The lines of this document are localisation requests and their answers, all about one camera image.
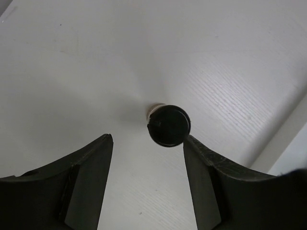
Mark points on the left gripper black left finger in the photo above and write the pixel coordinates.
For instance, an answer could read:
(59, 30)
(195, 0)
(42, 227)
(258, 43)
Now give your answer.
(66, 194)

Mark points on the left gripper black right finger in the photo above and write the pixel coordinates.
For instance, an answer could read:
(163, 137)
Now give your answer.
(229, 196)

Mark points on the white divided plastic tray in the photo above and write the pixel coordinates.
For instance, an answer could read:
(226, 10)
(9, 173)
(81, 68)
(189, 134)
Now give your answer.
(287, 150)

